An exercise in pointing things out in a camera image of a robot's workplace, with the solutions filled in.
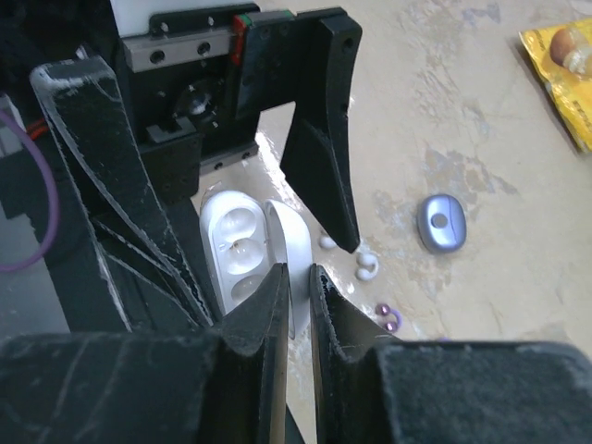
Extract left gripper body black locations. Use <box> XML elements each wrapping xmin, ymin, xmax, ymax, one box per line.
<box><xmin>110</xmin><ymin>3</ymin><xmax>296</xmax><ymax>204</ymax></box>

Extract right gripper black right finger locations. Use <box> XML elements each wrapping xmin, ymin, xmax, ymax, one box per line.
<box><xmin>310</xmin><ymin>265</ymin><xmax>591</xmax><ymax>443</ymax></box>

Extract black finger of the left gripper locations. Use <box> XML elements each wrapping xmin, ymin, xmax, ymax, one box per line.
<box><xmin>281</xmin><ymin>8</ymin><xmax>363</xmax><ymax>253</ymax></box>
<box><xmin>30</xmin><ymin>56</ymin><xmax>214</xmax><ymax>327</ymax></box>

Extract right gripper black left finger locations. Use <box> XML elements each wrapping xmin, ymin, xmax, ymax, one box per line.
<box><xmin>1</xmin><ymin>264</ymin><xmax>290</xmax><ymax>443</ymax></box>

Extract white earbud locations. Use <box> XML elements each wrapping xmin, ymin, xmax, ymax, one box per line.
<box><xmin>318</xmin><ymin>235</ymin><xmax>337</xmax><ymax>250</ymax></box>
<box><xmin>355</xmin><ymin>253</ymin><xmax>379</xmax><ymax>282</ymax></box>

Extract white earbud charging case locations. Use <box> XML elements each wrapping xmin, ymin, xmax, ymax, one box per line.
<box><xmin>200</xmin><ymin>191</ymin><xmax>313</xmax><ymax>339</ymax></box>

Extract blue-grey earbud charging case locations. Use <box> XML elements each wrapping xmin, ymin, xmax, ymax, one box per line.
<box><xmin>416</xmin><ymin>193</ymin><xmax>467</xmax><ymax>254</ymax></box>

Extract purple earbud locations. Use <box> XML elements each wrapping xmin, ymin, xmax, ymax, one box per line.
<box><xmin>376</xmin><ymin>303</ymin><xmax>402</xmax><ymax>334</ymax></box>

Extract yellow Lays chips bag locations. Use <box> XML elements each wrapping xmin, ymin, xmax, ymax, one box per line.
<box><xmin>520</xmin><ymin>17</ymin><xmax>591</xmax><ymax>153</ymax></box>

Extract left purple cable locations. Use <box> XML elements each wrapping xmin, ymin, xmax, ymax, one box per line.
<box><xmin>0</xmin><ymin>108</ymin><xmax>61</xmax><ymax>273</ymax></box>

